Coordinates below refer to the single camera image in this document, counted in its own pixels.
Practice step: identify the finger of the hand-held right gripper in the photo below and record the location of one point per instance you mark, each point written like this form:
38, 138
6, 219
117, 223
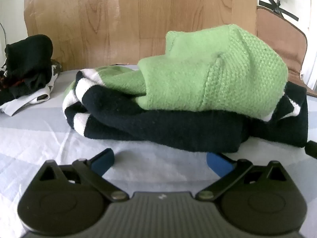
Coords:
312, 150

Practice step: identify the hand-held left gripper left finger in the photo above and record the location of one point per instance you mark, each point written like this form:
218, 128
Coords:
104, 161

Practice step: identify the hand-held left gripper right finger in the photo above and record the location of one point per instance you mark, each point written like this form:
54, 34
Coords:
218, 164

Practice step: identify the green black white knit sweater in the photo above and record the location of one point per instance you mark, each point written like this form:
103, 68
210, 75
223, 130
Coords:
218, 79

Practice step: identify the grey striped bedsheet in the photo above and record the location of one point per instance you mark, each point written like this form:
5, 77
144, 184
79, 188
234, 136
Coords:
37, 143

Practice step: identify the white garment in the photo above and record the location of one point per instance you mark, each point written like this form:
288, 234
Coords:
22, 104

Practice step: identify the camouflage print garment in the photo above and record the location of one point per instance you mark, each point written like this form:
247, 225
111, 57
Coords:
55, 73

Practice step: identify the brown cushion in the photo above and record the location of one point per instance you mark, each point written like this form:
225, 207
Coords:
279, 39

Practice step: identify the black garment with red print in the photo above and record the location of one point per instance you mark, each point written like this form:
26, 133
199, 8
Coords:
27, 62

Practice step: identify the wooden headboard panel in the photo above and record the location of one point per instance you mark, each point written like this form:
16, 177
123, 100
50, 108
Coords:
123, 22

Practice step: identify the crossed black tape strips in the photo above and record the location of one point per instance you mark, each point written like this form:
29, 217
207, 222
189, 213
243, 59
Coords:
276, 7

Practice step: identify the white window frame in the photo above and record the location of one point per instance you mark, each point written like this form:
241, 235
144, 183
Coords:
310, 62

